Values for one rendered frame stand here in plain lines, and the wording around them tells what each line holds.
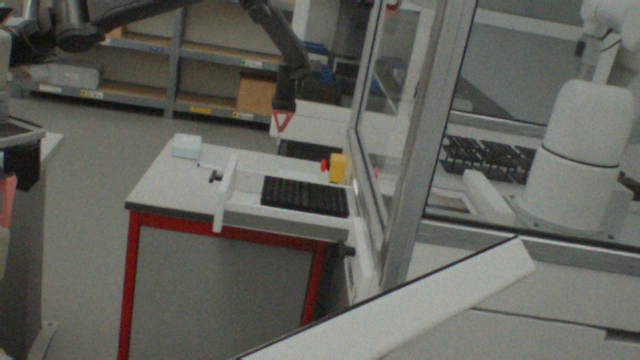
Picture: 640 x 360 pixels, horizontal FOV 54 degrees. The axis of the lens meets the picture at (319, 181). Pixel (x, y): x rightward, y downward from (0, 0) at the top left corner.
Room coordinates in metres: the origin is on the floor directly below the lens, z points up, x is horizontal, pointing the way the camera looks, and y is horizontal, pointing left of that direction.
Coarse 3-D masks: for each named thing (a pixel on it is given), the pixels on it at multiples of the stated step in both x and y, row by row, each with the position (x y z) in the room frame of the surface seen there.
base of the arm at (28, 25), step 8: (24, 24) 1.33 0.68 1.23; (32, 24) 1.32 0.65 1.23; (24, 32) 1.32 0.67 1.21; (32, 32) 1.31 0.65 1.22; (40, 32) 1.31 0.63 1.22; (24, 40) 1.31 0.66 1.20; (32, 40) 1.32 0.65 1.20; (40, 40) 1.31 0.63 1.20; (48, 40) 1.32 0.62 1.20; (32, 48) 1.31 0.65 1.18; (40, 48) 1.33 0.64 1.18; (48, 48) 1.33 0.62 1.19; (32, 56) 1.33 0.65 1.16; (40, 56) 1.33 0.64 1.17; (48, 56) 1.36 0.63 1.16; (56, 56) 1.40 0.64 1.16; (16, 64) 1.30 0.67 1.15; (24, 64) 1.32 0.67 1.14; (32, 64) 1.34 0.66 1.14; (40, 64) 1.37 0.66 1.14
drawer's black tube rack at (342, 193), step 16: (272, 176) 1.60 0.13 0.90; (272, 192) 1.48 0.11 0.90; (288, 192) 1.51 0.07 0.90; (304, 192) 1.53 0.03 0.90; (320, 192) 1.55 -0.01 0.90; (336, 192) 1.57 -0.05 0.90; (288, 208) 1.47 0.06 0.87; (304, 208) 1.45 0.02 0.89; (320, 208) 1.44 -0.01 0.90; (336, 208) 1.46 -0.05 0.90
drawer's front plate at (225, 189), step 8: (232, 160) 1.59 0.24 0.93; (232, 168) 1.52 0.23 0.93; (224, 176) 1.46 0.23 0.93; (232, 176) 1.53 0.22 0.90; (224, 184) 1.40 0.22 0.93; (232, 184) 1.58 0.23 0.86; (224, 192) 1.36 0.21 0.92; (224, 200) 1.37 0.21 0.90; (216, 208) 1.36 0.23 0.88; (224, 208) 1.39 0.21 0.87; (216, 216) 1.36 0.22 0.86; (216, 224) 1.36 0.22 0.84
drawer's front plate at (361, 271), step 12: (360, 228) 1.29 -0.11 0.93; (348, 240) 1.35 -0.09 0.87; (360, 240) 1.23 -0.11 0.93; (360, 252) 1.17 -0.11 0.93; (360, 264) 1.13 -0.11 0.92; (348, 276) 1.24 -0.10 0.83; (360, 276) 1.10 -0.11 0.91; (348, 288) 1.20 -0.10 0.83; (360, 288) 1.07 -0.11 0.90; (360, 300) 1.07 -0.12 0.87
